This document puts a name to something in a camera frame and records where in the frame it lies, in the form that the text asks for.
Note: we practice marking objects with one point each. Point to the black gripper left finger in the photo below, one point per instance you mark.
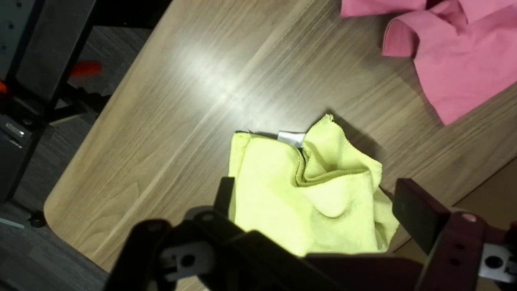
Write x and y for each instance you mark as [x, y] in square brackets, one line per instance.
[157, 256]

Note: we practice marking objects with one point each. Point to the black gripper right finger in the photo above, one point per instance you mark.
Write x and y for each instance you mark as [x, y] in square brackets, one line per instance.
[460, 247]

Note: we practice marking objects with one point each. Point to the yellow towel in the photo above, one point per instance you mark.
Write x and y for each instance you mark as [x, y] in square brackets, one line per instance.
[320, 195]

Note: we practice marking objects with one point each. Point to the pink shirt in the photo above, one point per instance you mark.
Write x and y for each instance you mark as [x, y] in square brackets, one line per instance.
[464, 51]

